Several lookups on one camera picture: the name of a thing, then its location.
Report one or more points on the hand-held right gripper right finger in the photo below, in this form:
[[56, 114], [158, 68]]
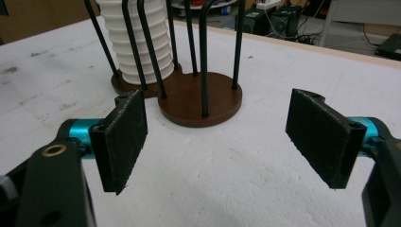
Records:
[[321, 135]]

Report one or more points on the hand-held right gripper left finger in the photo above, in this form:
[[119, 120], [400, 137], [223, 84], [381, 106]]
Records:
[[118, 142]]

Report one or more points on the stack of paper cups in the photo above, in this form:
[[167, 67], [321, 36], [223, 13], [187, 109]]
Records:
[[118, 38]]

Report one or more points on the white foam mat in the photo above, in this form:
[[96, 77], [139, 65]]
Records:
[[220, 176]]

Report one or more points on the flat black box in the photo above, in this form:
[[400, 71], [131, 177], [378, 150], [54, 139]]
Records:
[[391, 47]]

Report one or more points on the black computer tower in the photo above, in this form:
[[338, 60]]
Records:
[[252, 22], [285, 22]]

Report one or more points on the white power strip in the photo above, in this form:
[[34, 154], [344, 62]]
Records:
[[268, 4]]

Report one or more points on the blue can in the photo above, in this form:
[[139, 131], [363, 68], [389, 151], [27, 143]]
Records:
[[225, 10]]

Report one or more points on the round white table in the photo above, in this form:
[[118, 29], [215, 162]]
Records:
[[228, 3]]

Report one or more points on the white desk frame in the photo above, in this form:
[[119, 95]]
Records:
[[362, 12]]

